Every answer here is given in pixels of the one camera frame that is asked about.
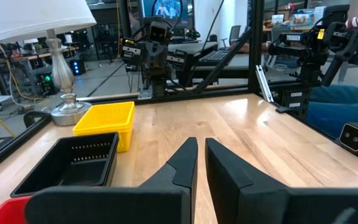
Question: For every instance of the red slotted plastic basket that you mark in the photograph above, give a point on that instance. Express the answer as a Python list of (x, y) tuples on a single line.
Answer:
[(8, 213)]

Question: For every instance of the colourful cardboard box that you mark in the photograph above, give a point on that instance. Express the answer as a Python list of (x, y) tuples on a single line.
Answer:
[(301, 20)]

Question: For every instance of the dark grey desk top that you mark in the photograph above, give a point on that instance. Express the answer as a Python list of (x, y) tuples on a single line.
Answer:
[(194, 48)]

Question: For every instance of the computer monitor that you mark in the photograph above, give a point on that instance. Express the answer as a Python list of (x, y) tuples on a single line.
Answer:
[(166, 7)]

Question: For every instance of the table lamp white shade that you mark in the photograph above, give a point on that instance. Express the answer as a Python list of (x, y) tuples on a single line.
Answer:
[(26, 18)]

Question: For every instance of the person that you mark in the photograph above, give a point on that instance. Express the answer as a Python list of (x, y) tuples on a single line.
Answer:
[(337, 105)]

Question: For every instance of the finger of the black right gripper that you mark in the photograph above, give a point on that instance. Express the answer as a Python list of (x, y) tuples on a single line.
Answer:
[(151, 56), (161, 56)]

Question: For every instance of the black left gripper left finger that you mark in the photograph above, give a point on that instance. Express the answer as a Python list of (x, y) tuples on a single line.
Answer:
[(120, 205)]

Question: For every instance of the black computer keyboard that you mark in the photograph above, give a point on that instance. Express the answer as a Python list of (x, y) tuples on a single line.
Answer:
[(214, 55)]

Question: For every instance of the grey office chair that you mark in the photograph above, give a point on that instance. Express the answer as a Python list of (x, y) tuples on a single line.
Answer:
[(235, 32)]

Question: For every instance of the yellow slotted plastic basket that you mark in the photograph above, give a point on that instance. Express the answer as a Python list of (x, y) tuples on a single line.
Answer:
[(104, 113), (126, 141)]

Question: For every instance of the black slotted plastic basket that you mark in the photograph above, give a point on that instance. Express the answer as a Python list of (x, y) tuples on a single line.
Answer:
[(113, 165), (57, 168)]

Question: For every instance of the black depth camera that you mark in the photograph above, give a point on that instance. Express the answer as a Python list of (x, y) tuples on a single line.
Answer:
[(351, 137)]

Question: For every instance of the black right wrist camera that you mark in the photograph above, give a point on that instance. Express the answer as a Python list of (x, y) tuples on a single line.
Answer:
[(158, 32)]

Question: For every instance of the silver aluminium bracket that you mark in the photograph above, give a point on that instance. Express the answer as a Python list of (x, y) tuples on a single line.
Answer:
[(264, 85)]

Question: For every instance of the black device green light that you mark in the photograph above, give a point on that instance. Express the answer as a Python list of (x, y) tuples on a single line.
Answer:
[(47, 82)]

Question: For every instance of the person's hand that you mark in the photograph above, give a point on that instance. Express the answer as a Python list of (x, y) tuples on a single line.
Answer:
[(247, 47)]

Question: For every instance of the black computer blue lights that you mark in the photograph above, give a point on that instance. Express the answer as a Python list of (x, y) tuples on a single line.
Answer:
[(77, 67)]

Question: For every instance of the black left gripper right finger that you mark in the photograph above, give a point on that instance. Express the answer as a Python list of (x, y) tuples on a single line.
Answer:
[(259, 205)]

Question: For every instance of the black aluminium table frame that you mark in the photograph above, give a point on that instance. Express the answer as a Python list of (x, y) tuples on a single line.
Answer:
[(256, 46)]

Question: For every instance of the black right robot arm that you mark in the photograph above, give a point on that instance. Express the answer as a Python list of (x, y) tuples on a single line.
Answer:
[(158, 84)]

